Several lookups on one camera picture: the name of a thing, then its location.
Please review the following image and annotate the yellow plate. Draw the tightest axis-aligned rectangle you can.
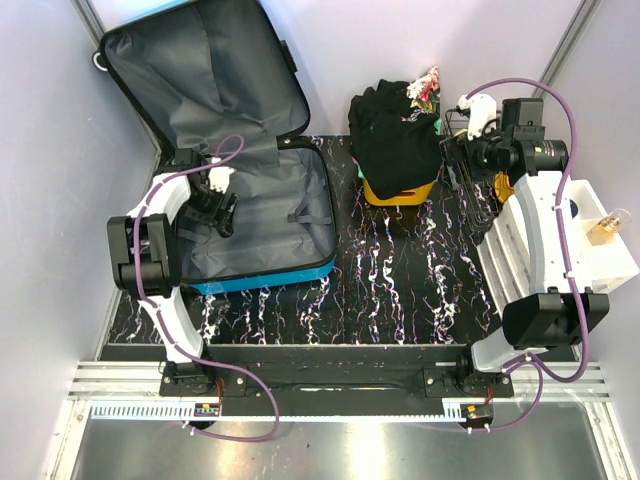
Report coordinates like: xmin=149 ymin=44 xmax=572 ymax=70
xmin=494 ymin=172 xmax=514 ymax=204

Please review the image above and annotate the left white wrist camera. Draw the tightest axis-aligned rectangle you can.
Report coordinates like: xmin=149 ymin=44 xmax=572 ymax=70
xmin=207 ymin=157 xmax=236 ymax=193

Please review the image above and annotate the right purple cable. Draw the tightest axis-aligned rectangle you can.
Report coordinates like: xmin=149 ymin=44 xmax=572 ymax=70
xmin=462 ymin=77 xmax=594 ymax=434

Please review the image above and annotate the aluminium rail frame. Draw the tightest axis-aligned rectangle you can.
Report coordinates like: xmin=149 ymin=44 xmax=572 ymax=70
xmin=46 ymin=362 xmax=639 ymax=479

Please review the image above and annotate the purple cable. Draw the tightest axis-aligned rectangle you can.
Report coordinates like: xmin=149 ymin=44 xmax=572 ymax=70
xmin=462 ymin=77 xmax=594 ymax=434
xmin=130 ymin=134 xmax=281 ymax=442

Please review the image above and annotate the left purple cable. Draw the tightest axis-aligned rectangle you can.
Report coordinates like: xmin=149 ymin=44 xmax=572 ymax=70
xmin=130 ymin=134 xmax=281 ymax=442

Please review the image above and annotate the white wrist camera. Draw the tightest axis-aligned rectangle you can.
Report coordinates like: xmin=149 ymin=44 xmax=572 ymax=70
xmin=457 ymin=93 xmax=497 ymax=140
xmin=207 ymin=157 xmax=236 ymax=193

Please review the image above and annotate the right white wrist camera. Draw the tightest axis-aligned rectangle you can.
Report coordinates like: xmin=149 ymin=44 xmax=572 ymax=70
xmin=457 ymin=93 xmax=497 ymax=140

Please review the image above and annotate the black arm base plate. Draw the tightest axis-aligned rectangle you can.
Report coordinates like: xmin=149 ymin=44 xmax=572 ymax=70
xmin=159 ymin=345 xmax=514 ymax=418

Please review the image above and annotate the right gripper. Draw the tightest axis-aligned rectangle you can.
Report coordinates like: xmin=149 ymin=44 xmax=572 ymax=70
xmin=439 ymin=118 xmax=510 ymax=190

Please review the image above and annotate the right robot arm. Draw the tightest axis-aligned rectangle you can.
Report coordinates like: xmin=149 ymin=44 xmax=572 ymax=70
xmin=440 ymin=93 xmax=610 ymax=397

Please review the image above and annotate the dark bottle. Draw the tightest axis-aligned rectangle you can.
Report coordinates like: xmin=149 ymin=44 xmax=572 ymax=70
xmin=587 ymin=208 xmax=632 ymax=246

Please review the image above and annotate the orange plastic basket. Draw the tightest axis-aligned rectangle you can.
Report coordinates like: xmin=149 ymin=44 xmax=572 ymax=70
xmin=362 ymin=179 xmax=435 ymax=207

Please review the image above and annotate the black wire dish rack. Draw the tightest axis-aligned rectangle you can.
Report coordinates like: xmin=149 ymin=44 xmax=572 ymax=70
xmin=441 ymin=109 xmax=501 ymax=237

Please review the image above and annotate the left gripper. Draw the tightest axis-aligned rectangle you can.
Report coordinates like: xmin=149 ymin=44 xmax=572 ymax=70
xmin=186 ymin=182 xmax=239 ymax=235

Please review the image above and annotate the black floral print garment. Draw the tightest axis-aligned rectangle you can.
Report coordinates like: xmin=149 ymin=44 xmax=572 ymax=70
xmin=347 ymin=65 xmax=442 ymax=199

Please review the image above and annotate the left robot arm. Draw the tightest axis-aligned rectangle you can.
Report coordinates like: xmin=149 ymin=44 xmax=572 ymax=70
xmin=107 ymin=149 xmax=238 ymax=396

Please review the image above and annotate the white drawer organizer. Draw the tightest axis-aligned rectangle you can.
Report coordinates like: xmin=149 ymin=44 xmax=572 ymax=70
xmin=477 ymin=180 xmax=639 ymax=312

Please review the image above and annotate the blue fish-print suitcase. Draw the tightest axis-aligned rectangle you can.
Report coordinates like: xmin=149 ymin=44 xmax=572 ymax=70
xmin=99 ymin=1 xmax=337 ymax=294

